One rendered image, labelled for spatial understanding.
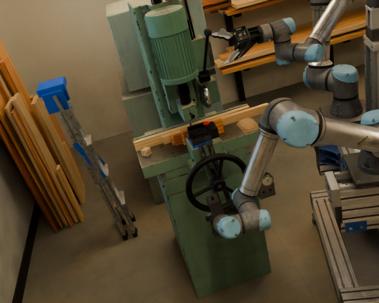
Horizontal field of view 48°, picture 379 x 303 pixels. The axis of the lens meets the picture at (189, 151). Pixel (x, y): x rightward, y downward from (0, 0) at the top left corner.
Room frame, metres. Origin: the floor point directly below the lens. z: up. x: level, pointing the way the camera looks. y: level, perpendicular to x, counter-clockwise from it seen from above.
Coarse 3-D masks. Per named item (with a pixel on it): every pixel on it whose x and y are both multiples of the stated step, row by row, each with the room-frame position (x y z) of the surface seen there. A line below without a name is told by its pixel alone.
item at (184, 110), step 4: (176, 100) 1.95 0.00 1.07; (192, 100) 1.90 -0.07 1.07; (180, 104) 1.89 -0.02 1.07; (188, 104) 1.86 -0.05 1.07; (192, 104) 1.85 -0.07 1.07; (180, 108) 1.85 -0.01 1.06; (184, 108) 1.83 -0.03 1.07; (188, 108) 1.83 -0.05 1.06; (192, 108) 1.83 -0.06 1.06; (196, 108) 1.84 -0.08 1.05; (180, 112) 1.89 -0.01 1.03; (184, 112) 1.83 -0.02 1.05; (188, 112) 1.83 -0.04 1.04; (192, 112) 1.83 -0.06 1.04; (196, 112) 1.84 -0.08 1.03; (184, 116) 1.83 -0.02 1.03; (188, 116) 1.83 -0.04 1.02; (196, 116) 1.84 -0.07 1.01; (184, 120) 1.83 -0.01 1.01; (188, 120) 1.83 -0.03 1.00
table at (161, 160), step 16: (224, 128) 1.86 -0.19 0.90; (160, 144) 1.86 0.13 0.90; (224, 144) 1.73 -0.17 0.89; (240, 144) 1.74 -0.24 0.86; (144, 160) 1.75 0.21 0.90; (160, 160) 1.71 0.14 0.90; (176, 160) 1.70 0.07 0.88; (192, 160) 1.69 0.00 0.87; (224, 160) 1.63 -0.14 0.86; (144, 176) 1.68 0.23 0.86
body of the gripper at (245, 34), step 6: (234, 30) 1.79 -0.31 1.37; (240, 30) 1.80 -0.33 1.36; (246, 30) 1.77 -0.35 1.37; (252, 30) 1.79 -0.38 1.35; (258, 30) 1.77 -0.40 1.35; (234, 36) 1.79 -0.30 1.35; (240, 36) 1.77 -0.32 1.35; (246, 36) 1.76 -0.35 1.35; (252, 36) 1.77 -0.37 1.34; (258, 36) 1.78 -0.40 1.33; (234, 42) 1.81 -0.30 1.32; (240, 42) 1.74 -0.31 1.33; (246, 42) 1.76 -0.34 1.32; (258, 42) 1.80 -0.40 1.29; (234, 48) 1.80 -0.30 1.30; (240, 48) 1.78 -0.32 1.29; (246, 48) 1.79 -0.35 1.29
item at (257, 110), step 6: (252, 108) 1.92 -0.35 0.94; (258, 108) 1.92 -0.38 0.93; (264, 108) 1.92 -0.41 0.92; (234, 114) 1.90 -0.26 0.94; (240, 114) 1.90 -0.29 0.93; (246, 114) 1.91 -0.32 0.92; (252, 114) 1.91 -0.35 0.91; (258, 114) 1.92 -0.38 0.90; (222, 120) 1.89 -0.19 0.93; (228, 120) 1.90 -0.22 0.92; (234, 120) 1.90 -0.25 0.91; (174, 132) 1.87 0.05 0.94; (162, 138) 1.85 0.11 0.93; (168, 138) 1.86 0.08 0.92
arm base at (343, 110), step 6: (336, 102) 1.85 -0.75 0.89; (342, 102) 1.83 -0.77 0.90; (348, 102) 1.81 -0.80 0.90; (354, 102) 1.81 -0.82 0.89; (360, 102) 1.84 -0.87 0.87; (330, 108) 1.90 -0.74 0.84; (336, 108) 1.84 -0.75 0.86; (342, 108) 1.82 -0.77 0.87; (348, 108) 1.81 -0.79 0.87; (354, 108) 1.80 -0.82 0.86; (360, 108) 1.82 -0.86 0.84; (336, 114) 1.83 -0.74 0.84; (342, 114) 1.81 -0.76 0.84; (348, 114) 1.80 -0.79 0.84; (354, 114) 1.80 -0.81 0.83
